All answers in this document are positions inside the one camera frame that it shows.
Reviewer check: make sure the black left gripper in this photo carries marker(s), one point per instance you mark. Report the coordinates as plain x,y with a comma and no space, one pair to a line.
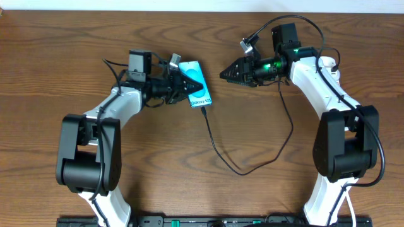
173,87

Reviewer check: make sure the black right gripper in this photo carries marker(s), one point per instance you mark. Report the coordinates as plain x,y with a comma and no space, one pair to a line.
246,66

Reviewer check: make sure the Galaxy smartphone with cyan screen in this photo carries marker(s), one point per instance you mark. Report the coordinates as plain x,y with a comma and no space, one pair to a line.
199,95

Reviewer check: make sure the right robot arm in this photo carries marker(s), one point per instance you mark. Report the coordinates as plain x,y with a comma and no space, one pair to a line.
346,143

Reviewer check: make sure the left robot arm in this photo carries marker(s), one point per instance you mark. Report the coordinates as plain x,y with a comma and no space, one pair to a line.
89,158

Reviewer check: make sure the white USB charger plug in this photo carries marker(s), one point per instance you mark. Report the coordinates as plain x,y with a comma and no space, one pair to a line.
331,64

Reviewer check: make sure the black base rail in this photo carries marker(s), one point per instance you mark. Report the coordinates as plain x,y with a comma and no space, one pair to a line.
158,221

